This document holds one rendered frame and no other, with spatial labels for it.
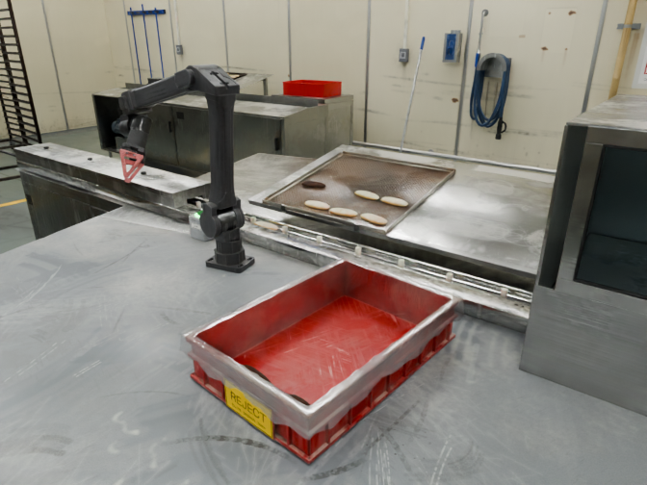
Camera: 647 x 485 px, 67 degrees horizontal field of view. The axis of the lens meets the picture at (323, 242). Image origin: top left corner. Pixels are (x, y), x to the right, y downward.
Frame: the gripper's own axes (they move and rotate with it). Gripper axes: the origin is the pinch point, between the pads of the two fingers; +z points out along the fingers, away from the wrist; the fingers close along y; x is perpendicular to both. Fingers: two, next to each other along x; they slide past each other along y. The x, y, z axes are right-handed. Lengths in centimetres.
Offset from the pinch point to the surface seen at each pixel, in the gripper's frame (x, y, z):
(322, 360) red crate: -50, -67, 37
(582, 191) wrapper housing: -75, -101, 0
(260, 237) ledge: -42.3, -12.5, 9.5
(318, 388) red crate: -48, -74, 42
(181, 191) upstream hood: -17.0, 19.8, -3.2
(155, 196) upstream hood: -8.7, 27.5, -0.3
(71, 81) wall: 171, 675, -237
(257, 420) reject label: -36, -81, 47
